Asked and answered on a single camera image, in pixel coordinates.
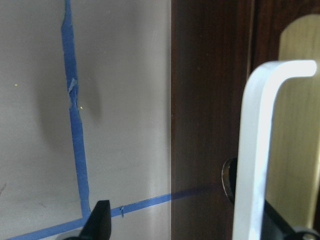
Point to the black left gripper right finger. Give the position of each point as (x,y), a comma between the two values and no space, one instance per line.
(274,226)

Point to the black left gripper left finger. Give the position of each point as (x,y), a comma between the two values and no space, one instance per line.
(98,225)

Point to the dark wooden drawer cabinet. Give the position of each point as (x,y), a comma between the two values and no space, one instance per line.
(215,45)

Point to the light wooden drawer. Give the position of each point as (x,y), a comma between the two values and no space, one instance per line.
(294,161)

